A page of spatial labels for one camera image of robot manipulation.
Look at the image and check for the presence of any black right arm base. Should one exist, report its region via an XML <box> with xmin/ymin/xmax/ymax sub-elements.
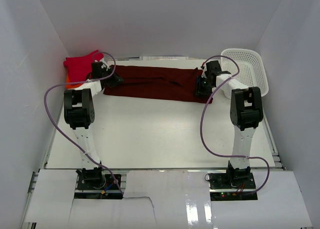
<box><xmin>204</xmin><ymin>172</ymin><xmax>258</xmax><ymax>202</ymax></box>

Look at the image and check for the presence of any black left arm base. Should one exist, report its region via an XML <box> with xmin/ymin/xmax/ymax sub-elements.
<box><xmin>74</xmin><ymin>168</ymin><xmax>123</xmax><ymax>200</ymax></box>

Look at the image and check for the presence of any dark red t-shirt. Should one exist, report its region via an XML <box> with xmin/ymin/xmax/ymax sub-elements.
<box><xmin>103</xmin><ymin>65</ymin><xmax>209</xmax><ymax>104</ymax></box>

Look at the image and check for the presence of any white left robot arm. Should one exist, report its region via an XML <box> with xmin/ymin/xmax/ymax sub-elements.
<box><xmin>63</xmin><ymin>60</ymin><xmax>124</xmax><ymax>189</ymax></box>

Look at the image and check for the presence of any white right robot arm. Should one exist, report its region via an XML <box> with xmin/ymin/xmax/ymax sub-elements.
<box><xmin>195</xmin><ymin>60</ymin><xmax>263</xmax><ymax>190</ymax></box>

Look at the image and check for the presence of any folded bright red t-shirt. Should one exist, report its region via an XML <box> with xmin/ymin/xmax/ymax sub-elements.
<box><xmin>63</xmin><ymin>50</ymin><xmax>104</xmax><ymax>83</ymax></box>

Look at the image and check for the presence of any folded orange t-shirt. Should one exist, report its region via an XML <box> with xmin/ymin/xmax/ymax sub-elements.
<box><xmin>65</xmin><ymin>72</ymin><xmax>83</xmax><ymax>89</ymax></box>

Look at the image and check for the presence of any white perforated plastic basket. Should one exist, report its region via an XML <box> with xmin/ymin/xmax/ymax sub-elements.
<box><xmin>221</xmin><ymin>48</ymin><xmax>269</xmax><ymax>97</ymax></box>

